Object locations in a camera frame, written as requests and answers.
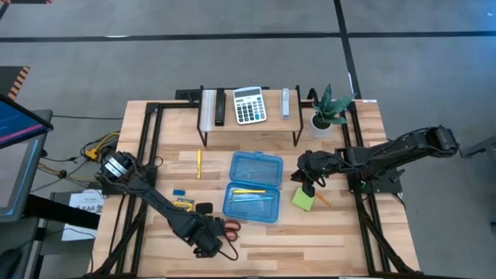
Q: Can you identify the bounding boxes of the black monitor stand base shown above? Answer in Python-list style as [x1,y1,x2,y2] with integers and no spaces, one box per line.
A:
[0,193,102,279]

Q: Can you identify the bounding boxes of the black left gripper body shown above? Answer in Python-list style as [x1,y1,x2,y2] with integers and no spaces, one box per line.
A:
[189,201,228,260]

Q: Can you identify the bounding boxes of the green sticky note pad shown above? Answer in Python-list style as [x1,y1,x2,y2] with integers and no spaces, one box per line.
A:
[291,187,316,212]

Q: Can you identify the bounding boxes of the black stapler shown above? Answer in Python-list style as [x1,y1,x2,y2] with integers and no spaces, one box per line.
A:
[214,88,227,127]

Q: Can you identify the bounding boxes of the teal pen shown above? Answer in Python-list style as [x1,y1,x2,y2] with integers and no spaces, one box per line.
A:
[229,195,274,204]

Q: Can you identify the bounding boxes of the wooden shelf riser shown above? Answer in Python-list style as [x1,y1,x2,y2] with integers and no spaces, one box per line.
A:
[196,84,305,148]

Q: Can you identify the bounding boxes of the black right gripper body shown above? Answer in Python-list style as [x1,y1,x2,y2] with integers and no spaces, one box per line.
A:
[290,149,339,188]

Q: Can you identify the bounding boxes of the potted plant in white pot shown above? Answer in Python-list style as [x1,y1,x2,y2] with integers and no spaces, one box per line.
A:
[308,83,357,140]

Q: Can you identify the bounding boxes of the red handled scissors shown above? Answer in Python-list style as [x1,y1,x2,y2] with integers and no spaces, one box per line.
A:
[223,219,243,243]

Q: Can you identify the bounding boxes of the black aluminium table frame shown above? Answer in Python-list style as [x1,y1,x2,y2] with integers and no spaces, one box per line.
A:
[91,87,423,278]

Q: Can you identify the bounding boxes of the yellow cable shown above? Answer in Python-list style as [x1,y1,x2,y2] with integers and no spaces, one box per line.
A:
[84,131,122,161]

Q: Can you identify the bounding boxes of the white printed paper sheet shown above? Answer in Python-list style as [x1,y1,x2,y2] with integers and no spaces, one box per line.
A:
[60,188,106,243]

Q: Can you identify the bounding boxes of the yellow crayon box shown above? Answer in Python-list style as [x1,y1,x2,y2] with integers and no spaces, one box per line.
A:
[172,198,196,213]

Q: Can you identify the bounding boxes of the grey stand leg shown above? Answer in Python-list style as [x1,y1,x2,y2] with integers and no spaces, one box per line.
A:
[459,134,496,160]

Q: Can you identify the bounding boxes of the hazard striped floor plate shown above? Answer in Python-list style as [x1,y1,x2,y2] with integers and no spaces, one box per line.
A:
[0,65,31,102]

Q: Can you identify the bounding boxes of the dark computer screen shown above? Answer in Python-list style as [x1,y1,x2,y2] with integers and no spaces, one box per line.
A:
[0,92,54,150]

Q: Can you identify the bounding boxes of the blue plastic pencil case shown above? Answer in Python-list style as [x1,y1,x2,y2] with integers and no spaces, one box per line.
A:
[222,150,285,225]

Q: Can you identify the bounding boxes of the grey desk calculator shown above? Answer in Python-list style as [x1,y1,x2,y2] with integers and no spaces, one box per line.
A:
[232,85,268,126]

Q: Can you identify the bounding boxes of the orange pencil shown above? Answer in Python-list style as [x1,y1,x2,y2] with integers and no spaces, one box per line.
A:
[315,192,335,211]

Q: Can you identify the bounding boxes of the black floor cable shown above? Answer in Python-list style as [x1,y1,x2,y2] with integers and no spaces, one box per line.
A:
[52,114,124,121]

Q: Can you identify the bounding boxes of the black power strip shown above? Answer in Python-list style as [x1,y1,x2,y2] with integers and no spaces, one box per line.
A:
[174,88,203,103]

